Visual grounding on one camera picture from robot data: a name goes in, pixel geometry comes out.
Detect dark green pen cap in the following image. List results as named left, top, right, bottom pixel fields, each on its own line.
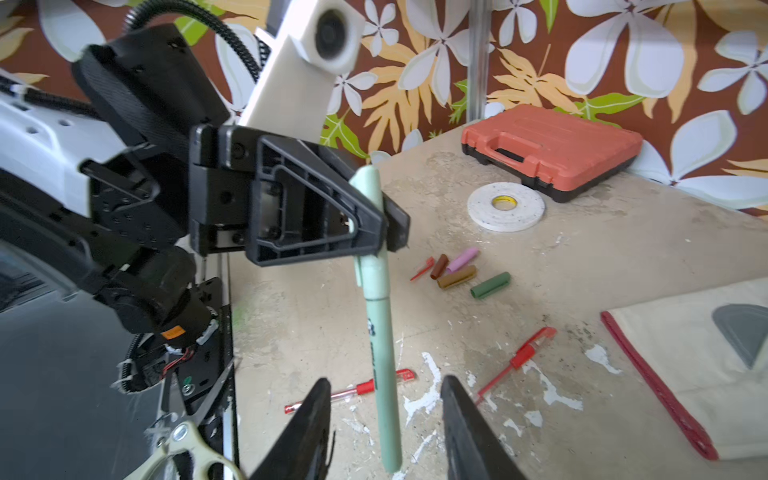
left=470, top=272, right=511, bottom=300

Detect red gel pen cap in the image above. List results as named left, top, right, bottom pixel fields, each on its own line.
left=410, top=257, right=435, bottom=282

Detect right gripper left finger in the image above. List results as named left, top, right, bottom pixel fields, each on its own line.
left=249, top=378, right=333, bottom=480

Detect light green pen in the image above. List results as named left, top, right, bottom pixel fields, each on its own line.
left=349, top=165, right=404, bottom=474

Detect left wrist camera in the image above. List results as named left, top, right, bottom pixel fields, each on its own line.
left=237, top=1, right=365, bottom=143

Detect white tape roll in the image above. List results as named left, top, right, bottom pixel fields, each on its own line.
left=467, top=182, right=546, bottom=233

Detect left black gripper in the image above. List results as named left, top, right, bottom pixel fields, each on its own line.
left=188, top=124, right=411, bottom=267

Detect brown marker cap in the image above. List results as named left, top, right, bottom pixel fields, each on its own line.
left=430, top=254, right=449, bottom=280

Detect beige work glove far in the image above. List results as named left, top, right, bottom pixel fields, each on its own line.
left=600, top=278, right=767, bottom=460

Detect red plastic tool case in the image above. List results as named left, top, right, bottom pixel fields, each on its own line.
left=461, top=105, right=643, bottom=203

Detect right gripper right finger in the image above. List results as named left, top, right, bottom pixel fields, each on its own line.
left=440, top=375, right=525, bottom=480

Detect red gel pen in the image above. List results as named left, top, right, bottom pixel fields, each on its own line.
left=284, top=368, right=416, bottom=415
left=475, top=327, right=557, bottom=406

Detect brown pen cap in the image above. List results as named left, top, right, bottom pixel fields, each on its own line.
left=437, top=265, right=477, bottom=290

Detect pink pen cap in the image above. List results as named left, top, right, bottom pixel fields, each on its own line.
left=446, top=247, right=479, bottom=273

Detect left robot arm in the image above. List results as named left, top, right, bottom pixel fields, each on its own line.
left=1, top=1, right=410, bottom=394

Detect white handled scissors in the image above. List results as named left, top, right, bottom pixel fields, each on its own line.
left=126, top=360, right=246, bottom=480

